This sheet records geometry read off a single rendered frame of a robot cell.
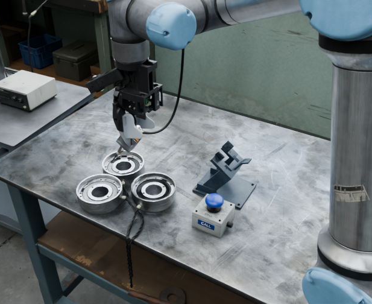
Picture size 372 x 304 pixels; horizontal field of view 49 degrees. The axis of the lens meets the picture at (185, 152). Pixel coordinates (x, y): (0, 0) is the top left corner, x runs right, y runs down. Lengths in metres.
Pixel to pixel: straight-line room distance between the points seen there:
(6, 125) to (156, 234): 0.86
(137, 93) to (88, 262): 0.54
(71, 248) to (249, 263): 0.58
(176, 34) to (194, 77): 2.08
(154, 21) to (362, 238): 0.46
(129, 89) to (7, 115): 0.86
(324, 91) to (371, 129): 1.99
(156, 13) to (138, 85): 0.19
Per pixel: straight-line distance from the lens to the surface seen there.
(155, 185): 0.99
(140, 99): 0.85
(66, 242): 1.27
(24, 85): 1.68
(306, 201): 1.03
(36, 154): 1.20
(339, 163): 0.53
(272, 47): 2.47
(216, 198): 0.88
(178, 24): 0.71
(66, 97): 1.72
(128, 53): 0.82
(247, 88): 2.63
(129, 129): 0.92
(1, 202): 2.01
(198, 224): 0.91
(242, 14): 0.74
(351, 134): 0.50
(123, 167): 1.08
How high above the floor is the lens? 1.46
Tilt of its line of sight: 36 degrees down
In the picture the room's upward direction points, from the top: 1 degrees clockwise
